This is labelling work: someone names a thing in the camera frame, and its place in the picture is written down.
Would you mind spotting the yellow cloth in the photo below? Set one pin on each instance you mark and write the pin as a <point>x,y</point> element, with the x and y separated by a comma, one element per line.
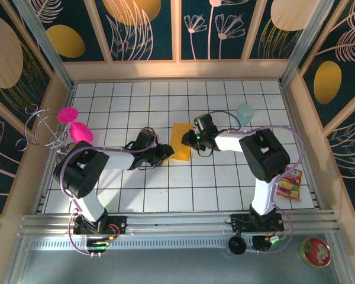
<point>180,145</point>

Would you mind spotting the teal translucent plastic cup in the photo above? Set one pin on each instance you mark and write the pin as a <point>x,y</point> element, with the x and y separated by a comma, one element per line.
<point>246,114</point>

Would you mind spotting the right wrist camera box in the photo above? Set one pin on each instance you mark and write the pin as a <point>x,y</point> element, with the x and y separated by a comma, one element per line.
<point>205,122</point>

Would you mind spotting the aluminium mounting rail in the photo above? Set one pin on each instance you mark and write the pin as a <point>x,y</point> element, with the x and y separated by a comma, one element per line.
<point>177,223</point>

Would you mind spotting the aluminium frame post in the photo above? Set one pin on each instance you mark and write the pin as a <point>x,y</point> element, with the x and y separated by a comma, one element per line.
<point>306,38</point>
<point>47,47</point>

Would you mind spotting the red yellow snack packet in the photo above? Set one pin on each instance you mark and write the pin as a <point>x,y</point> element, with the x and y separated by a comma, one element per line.
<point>291,186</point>

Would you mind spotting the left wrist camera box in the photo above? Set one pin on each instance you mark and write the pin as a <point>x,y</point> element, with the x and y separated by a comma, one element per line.
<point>145,138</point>

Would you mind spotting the pink plastic goblet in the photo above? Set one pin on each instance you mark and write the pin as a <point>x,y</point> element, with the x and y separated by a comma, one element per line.
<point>67,115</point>

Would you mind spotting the black round knob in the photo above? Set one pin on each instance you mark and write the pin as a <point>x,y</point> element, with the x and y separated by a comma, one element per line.
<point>236,245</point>

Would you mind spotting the aluminium side rail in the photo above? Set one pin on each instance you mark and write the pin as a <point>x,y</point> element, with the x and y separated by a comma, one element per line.
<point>42,202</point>
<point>287,103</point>

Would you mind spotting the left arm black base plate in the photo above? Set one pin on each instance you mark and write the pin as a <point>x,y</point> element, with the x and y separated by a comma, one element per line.
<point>118,222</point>

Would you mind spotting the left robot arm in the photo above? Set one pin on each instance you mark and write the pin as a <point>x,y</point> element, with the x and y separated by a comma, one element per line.
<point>80,168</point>

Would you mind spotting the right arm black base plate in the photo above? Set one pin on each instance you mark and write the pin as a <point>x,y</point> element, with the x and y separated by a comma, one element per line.
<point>239,222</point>

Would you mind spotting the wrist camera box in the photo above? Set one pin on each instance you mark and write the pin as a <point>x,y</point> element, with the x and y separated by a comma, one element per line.
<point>145,138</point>
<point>205,122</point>

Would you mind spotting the red round tin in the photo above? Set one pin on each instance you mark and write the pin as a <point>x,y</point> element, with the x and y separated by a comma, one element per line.
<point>316,253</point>

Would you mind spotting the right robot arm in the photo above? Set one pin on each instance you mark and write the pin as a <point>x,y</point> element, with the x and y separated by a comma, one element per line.
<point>263,156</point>

